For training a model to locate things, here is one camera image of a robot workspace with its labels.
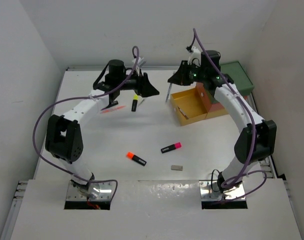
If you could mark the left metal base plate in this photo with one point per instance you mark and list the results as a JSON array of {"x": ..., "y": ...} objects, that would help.
[{"x": 94, "y": 192}]

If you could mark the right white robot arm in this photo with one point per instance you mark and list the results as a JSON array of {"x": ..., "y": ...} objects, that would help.
[{"x": 257, "y": 136}]

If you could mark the green top drawer box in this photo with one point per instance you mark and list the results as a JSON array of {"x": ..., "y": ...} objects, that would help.
[{"x": 237, "y": 73}]

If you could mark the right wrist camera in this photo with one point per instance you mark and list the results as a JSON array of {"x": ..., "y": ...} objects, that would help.
[{"x": 195, "y": 54}]

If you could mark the grey eraser block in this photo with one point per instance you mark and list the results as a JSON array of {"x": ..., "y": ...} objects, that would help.
[{"x": 176, "y": 167}]

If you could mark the pink highlighter marker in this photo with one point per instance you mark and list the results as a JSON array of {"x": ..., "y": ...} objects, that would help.
[{"x": 171, "y": 147}]

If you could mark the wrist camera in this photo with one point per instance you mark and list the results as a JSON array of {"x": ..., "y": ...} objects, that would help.
[
  {"x": 137, "y": 63},
  {"x": 195, "y": 54}
]

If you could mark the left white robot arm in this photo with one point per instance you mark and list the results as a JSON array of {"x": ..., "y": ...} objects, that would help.
[{"x": 64, "y": 139}]

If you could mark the red clear pen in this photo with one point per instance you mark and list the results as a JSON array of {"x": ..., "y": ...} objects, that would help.
[
  {"x": 112, "y": 109},
  {"x": 183, "y": 113}
]

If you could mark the red middle drawer box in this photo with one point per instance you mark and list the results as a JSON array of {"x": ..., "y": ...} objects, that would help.
[{"x": 213, "y": 107}]

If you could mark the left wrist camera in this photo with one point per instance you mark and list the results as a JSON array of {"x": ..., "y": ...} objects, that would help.
[{"x": 137, "y": 63}]

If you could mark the yellow bottom drawer box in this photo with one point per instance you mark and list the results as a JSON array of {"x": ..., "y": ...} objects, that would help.
[{"x": 190, "y": 102}]

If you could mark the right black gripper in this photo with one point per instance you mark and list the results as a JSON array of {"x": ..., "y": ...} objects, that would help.
[{"x": 180, "y": 78}]

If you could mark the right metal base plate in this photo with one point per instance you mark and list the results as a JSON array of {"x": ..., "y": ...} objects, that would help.
[{"x": 210, "y": 192}]

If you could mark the metal base plate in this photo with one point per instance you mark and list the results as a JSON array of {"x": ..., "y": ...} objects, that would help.
[
  {"x": 210, "y": 192},
  {"x": 94, "y": 192}
]

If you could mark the orange highlighter marker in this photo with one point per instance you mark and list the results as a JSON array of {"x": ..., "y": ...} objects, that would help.
[{"x": 136, "y": 159}]

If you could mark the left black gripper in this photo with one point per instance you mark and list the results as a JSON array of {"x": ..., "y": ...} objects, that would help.
[{"x": 143, "y": 88}]

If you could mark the yellow highlighter marker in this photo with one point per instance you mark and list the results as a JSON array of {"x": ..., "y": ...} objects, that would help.
[{"x": 134, "y": 103}]

